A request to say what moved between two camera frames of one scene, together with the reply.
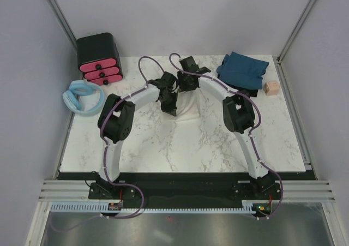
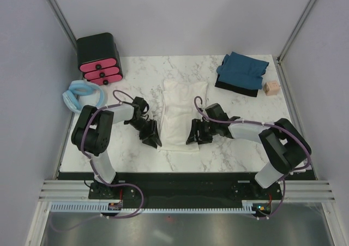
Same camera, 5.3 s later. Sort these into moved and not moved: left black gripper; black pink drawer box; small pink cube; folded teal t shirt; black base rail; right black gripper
Moved: left black gripper; right black gripper
Not moved: black base rail; folded teal t shirt; black pink drawer box; small pink cube
